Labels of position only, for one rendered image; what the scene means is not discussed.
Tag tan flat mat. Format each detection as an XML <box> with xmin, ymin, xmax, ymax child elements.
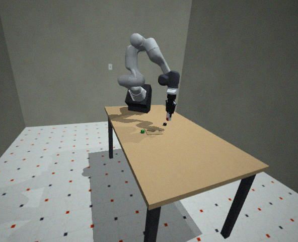
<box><xmin>144</xmin><ymin>127</ymin><xmax>163</xmax><ymax>135</ymax></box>

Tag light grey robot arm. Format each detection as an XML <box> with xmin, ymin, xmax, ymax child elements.
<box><xmin>118</xmin><ymin>33</ymin><xmax>180</xmax><ymax>102</ymax></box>

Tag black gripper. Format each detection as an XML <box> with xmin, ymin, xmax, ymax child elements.
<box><xmin>166</xmin><ymin>94</ymin><xmax>176</xmax><ymax>121</ymax></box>

